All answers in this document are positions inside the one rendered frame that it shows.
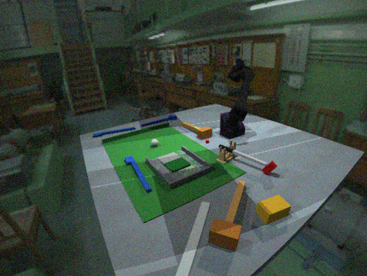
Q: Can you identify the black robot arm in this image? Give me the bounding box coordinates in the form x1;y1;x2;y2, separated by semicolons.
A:
225;62;255;126

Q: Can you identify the yellow box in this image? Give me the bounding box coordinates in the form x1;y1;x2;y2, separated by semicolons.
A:
256;195;291;225

